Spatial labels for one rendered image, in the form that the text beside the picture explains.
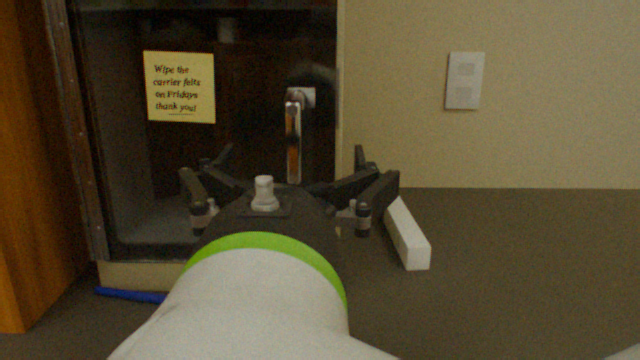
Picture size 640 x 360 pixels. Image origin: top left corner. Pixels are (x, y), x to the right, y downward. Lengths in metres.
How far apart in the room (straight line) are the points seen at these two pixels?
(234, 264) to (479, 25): 0.85
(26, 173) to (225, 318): 0.50
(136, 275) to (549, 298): 0.55
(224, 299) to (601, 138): 1.04
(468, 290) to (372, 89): 0.48
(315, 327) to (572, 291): 0.58
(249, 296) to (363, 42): 0.82
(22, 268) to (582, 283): 0.72
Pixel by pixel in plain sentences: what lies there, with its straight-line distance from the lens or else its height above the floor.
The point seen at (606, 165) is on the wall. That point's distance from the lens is 1.17.
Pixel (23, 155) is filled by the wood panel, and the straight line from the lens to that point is 0.63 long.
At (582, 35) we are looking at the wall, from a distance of 1.08.
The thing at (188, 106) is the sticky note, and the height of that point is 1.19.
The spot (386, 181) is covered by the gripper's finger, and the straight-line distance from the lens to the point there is 0.40.
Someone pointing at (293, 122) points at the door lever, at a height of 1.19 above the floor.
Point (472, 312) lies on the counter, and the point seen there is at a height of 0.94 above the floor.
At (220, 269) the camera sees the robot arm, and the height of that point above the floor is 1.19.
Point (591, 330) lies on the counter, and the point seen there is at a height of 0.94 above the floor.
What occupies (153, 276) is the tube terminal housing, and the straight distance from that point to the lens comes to 0.66.
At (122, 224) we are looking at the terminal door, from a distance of 0.62.
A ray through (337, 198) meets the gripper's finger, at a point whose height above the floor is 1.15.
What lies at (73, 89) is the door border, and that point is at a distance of 0.59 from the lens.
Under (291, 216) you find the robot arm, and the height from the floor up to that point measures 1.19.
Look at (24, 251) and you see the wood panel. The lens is 0.64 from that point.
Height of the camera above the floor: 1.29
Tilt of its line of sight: 21 degrees down
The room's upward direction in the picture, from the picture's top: straight up
